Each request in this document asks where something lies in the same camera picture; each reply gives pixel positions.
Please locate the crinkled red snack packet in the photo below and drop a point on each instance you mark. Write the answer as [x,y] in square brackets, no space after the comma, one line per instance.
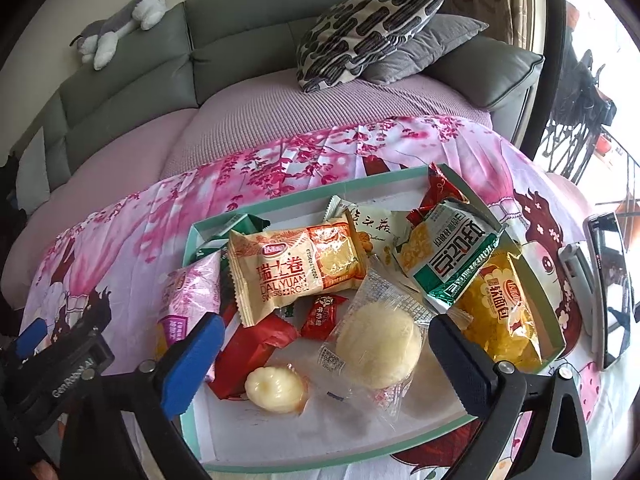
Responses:
[440,190]

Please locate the small red candy packet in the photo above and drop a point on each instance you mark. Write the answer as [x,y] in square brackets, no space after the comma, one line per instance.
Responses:
[322,317]

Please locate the white pastry packet black script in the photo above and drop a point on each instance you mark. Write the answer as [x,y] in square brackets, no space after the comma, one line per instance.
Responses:
[372,225]

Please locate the beige cake roll packet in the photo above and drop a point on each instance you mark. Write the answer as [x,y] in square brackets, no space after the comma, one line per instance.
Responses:
[295,270]

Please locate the printed cartoon blanket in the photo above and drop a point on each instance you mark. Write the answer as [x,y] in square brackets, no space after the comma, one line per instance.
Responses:
[300,160]

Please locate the small round yellow pastry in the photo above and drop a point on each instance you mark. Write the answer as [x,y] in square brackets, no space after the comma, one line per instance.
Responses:
[275,390]

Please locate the black white patterned pillow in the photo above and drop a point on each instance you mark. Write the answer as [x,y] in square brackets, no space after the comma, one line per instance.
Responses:
[365,30]

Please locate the person's left hand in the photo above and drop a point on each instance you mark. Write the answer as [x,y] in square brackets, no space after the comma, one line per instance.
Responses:
[44,471]

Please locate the pink purple snack packet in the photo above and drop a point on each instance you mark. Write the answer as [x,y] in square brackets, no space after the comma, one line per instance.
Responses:
[190,290]

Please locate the dark grey pillow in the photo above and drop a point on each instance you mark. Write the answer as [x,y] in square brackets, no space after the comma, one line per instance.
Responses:
[435,45]

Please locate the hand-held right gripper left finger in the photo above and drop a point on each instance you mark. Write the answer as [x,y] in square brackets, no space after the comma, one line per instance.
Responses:
[192,365]

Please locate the yellow bread packet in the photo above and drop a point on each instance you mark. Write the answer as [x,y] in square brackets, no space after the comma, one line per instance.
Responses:
[500,310]

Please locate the dark balcony furniture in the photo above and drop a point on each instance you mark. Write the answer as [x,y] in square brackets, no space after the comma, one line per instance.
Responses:
[580,110]

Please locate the grey white plush toy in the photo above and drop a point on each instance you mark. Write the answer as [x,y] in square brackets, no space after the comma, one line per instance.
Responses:
[110,35]

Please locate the black phone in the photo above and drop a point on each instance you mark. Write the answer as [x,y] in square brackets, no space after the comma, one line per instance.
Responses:
[607,290]

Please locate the light grey cushion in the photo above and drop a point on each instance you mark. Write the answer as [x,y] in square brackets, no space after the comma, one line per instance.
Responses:
[32,170]

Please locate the green white corn snack packet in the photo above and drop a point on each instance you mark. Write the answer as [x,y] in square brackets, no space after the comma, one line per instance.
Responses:
[445,255]

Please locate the grey sofa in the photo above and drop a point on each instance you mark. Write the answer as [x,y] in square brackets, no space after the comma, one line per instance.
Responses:
[250,20]

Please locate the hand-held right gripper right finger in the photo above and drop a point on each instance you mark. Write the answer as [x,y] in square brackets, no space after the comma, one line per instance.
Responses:
[460,362]

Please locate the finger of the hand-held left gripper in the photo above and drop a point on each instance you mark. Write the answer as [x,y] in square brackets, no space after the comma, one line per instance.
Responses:
[31,337]
[90,317]

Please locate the pink sofa cover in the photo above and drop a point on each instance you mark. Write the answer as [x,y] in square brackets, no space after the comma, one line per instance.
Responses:
[300,115]

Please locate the large red snack packet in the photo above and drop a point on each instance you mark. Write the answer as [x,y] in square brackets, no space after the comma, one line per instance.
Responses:
[250,355]

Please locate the teal cardboard box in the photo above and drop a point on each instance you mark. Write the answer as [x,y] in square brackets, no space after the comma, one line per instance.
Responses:
[235,430]

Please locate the dark cloth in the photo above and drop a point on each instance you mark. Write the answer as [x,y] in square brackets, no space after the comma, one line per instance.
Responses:
[7,195]

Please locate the black window frame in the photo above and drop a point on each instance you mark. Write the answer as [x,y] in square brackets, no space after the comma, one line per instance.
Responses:
[550,35]

